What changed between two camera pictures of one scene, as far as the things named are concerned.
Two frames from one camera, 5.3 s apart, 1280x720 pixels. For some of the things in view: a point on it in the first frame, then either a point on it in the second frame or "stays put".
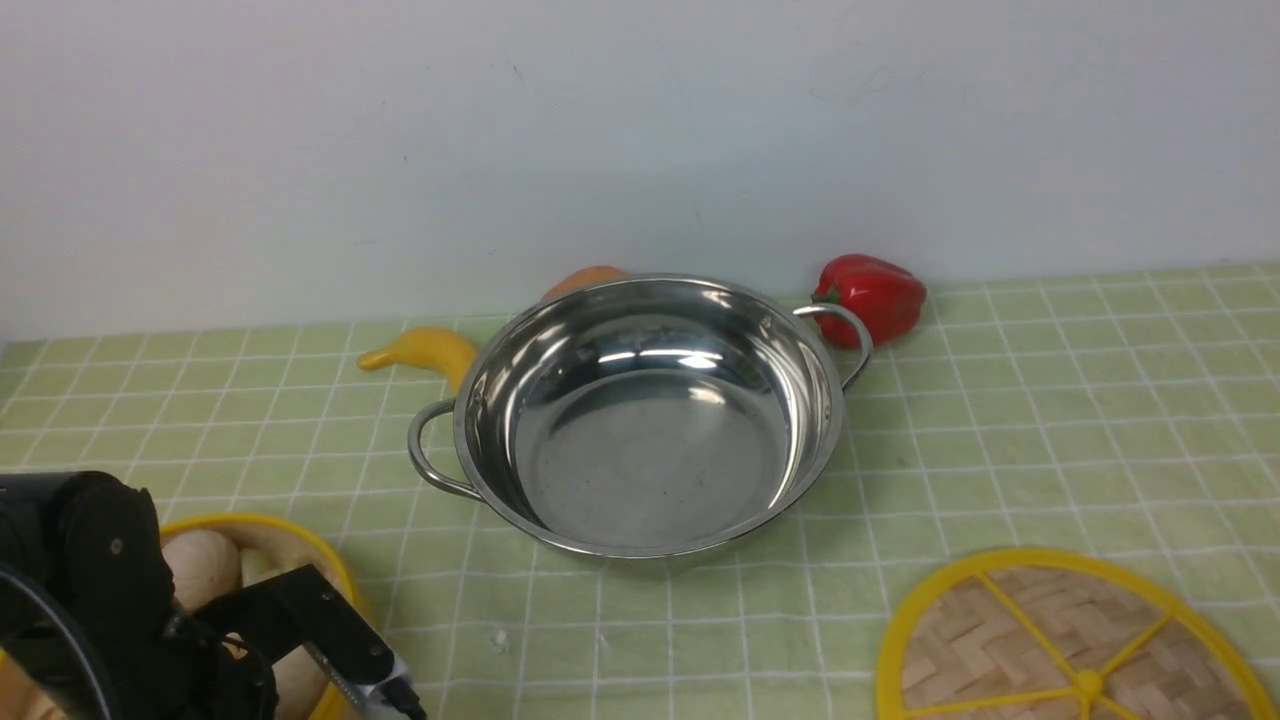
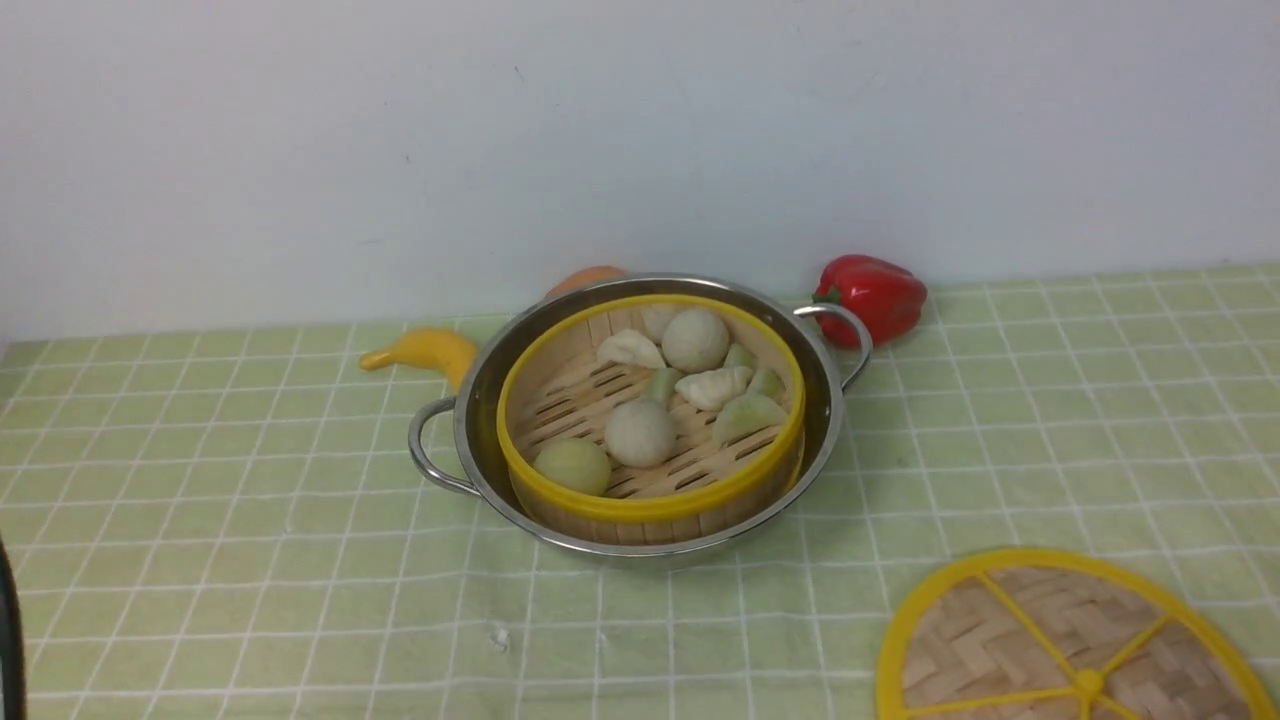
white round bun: [300, 681] → [640, 433]
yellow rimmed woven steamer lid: [1058, 634] stays put
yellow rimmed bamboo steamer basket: [272, 546] → [648, 418]
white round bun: [203, 565] → [695, 341]
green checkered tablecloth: [1131, 418] stays put
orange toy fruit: [583, 278] stays put
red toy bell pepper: [890, 299] stays put
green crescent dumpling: [257, 566] → [738, 356]
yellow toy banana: [447, 352] stays put
